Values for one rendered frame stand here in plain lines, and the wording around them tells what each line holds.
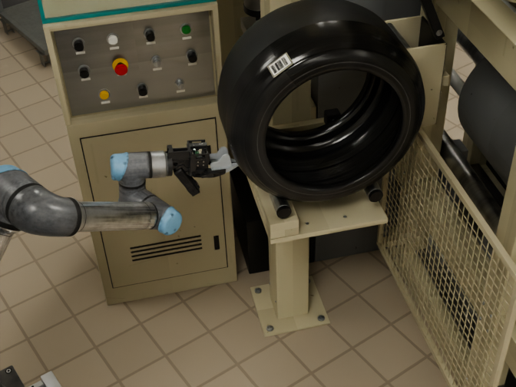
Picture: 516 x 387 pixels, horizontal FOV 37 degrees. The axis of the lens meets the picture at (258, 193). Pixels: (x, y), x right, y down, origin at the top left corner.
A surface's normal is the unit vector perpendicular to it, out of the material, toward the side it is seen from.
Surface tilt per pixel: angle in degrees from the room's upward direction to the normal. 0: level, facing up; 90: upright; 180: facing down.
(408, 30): 90
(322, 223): 0
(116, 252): 90
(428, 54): 90
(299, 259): 90
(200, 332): 0
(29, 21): 0
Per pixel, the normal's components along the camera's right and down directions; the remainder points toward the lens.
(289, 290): 0.22, 0.62
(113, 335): -0.04, -0.77
